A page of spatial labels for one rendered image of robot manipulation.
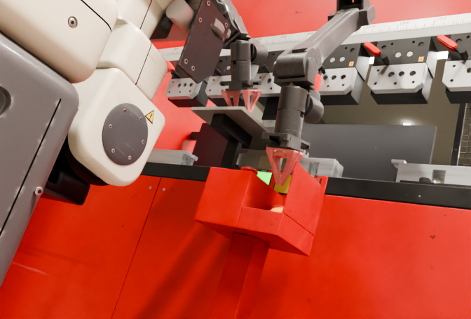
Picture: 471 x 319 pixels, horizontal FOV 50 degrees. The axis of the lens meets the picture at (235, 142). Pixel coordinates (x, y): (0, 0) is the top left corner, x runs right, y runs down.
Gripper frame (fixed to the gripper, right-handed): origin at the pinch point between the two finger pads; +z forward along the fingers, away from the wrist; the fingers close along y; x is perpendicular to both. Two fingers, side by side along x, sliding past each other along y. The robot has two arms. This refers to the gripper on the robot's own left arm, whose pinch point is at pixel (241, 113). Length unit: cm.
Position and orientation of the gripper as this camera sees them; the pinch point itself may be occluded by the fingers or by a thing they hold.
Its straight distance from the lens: 143.1
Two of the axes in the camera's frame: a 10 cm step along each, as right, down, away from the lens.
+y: -7.9, -0.4, 6.1
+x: -6.2, 0.8, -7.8
